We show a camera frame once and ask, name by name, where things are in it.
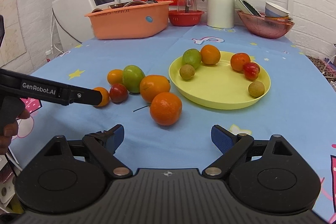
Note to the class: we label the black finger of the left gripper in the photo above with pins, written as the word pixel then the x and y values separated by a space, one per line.
pixel 85 96

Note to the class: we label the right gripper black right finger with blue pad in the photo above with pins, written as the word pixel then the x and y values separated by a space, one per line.
pixel 233 148

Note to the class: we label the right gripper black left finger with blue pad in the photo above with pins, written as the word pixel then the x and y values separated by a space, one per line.
pixel 101 148

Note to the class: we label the small orange tangerine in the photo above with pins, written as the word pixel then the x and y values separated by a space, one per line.
pixel 105 96

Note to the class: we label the small red tomato fruit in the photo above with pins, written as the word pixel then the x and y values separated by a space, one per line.
pixel 118 93

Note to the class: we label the small orange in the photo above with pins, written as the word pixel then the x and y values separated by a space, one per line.
pixel 115 77

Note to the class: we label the green mango back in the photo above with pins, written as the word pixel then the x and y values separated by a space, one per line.
pixel 131 77

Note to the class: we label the green mango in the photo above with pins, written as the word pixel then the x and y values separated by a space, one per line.
pixel 192 57
pixel 131 77

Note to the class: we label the brown longan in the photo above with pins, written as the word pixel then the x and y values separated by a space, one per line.
pixel 187 72
pixel 256 89

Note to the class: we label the round orange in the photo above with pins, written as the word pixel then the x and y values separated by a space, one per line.
pixel 166 109

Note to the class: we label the orange with dark stem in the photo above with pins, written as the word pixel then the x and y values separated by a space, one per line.
pixel 152 85

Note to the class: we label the red apple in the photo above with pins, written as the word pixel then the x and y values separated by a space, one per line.
pixel 251 71

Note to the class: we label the large orange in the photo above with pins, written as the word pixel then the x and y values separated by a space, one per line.
pixel 210 55

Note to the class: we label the green mango front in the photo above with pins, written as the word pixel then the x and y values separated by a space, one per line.
pixel 192 57

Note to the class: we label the person's left hand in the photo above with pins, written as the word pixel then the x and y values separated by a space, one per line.
pixel 9 131

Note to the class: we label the yellow plastic plate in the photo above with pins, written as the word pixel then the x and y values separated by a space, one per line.
pixel 217 87

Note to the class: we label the white countertop appliance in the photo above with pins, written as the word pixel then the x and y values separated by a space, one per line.
pixel 72 24

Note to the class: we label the blue star-print tablecloth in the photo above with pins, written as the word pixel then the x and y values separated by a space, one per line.
pixel 300 104

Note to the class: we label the orange plastic basket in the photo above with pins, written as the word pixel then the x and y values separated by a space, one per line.
pixel 130 22

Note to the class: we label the pink glass bowl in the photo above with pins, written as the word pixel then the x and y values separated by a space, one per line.
pixel 265 27

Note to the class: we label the red plastic basket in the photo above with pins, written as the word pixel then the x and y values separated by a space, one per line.
pixel 185 19

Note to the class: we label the white and blue bowl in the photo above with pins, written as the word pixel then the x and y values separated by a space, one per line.
pixel 276 11

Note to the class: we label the green-lined white bowl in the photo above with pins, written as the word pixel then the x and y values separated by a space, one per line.
pixel 247 8

